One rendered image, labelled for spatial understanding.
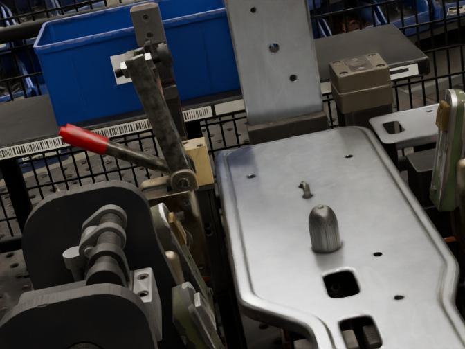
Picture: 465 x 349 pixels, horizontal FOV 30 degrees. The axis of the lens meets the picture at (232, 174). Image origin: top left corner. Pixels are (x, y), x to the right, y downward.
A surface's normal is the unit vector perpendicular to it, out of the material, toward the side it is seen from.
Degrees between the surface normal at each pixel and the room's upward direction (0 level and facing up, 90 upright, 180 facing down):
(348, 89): 88
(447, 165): 90
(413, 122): 0
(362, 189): 0
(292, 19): 90
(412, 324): 0
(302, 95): 90
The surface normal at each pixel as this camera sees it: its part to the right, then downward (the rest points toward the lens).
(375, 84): 0.08, 0.37
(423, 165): -0.18, -0.90
